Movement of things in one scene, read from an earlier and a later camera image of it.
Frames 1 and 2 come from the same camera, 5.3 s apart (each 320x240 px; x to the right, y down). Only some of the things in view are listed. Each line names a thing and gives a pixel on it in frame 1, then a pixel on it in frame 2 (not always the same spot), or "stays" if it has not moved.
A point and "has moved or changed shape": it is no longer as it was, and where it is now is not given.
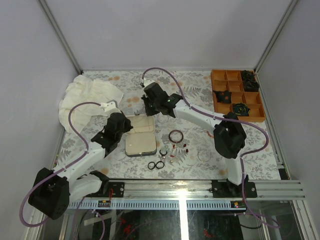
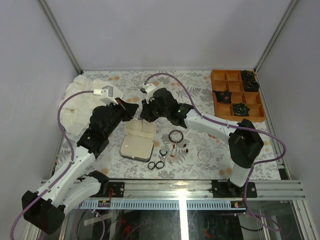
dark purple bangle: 176,142 stays
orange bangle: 209,134 stays
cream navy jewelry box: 141,141 has moved or changed shape
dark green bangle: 166,152 stays
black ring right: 159,161 stays
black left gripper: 129,125 to 128,109
